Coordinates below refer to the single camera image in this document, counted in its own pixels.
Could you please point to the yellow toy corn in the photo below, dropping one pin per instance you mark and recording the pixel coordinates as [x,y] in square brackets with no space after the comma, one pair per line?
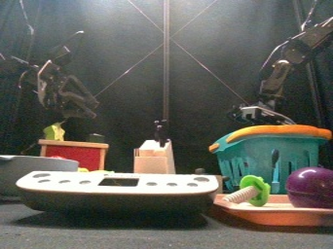
[83,169]

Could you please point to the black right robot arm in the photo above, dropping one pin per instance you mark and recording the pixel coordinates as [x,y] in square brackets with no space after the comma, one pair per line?
[298,45]

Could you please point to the orange toy tray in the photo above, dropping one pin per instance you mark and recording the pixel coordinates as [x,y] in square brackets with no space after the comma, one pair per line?
[277,214]

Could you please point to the red wooden toy box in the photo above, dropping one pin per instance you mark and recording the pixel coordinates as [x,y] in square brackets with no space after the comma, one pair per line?
[78,155]

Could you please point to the green toy screw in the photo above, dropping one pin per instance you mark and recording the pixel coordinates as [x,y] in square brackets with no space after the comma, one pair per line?
[256,189]

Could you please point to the red toy fruit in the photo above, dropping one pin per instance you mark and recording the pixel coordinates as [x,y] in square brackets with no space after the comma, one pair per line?
[56,157]

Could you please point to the vertical metal frame pole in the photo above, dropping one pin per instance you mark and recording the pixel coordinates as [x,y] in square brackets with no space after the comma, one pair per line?
[166,58]

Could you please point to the teal basket with orange rim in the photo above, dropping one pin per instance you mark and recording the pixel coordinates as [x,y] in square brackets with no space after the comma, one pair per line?
[260,155]

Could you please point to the light green toy piece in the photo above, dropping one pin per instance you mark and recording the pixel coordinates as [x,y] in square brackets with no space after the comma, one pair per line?
[54,132]

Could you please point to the grey toy bowl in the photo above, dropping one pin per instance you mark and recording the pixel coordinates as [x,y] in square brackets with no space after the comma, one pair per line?
[26,171]

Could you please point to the purple toy ball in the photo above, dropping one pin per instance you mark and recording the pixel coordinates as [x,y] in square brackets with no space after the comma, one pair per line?
[310,188]

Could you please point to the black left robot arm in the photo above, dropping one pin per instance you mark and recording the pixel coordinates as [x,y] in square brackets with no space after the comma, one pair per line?
[18,66]

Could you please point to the dark toy piece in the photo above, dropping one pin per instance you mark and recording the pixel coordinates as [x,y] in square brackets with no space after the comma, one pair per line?
[97,138]

